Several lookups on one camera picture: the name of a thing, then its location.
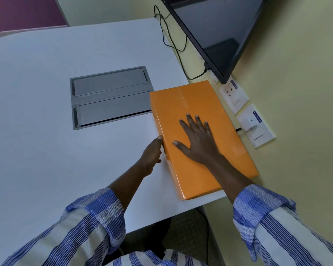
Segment black monitor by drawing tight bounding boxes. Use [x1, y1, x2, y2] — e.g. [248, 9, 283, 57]
[158, 0, 270, 85]

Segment person's left forearm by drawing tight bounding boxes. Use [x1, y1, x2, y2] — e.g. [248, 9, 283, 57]
[108, 161, 154, 212]

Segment person's left hand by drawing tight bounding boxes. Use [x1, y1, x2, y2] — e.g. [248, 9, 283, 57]
[139, 135, 164, 177]

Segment orange box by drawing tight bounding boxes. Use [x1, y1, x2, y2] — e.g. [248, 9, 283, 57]
[149, 80, 259, 201]

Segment white plug adapter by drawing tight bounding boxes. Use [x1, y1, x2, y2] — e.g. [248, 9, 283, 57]
[242, 113, 259, 132]

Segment person's right forearm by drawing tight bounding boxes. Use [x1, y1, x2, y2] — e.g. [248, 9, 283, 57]
[207, 154, 254, 205]

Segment black cable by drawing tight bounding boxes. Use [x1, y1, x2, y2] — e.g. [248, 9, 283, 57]
[154, 4, 208, 81]

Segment person's right hand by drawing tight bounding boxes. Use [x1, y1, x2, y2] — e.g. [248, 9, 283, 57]
[172, 113, 223, 165]

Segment grey table cable hatch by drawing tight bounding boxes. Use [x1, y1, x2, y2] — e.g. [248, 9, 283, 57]
[70, 66, 155, 131]

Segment striped blue white shirt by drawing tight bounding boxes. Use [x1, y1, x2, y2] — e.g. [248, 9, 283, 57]
[1, 184, 333, 266]

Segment white wall socket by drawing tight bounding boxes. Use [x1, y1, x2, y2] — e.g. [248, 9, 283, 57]
[219, 76, 250, 115]

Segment white socket with plug adapter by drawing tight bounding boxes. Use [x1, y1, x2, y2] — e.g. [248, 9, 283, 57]
[237, 104, 276, 149]

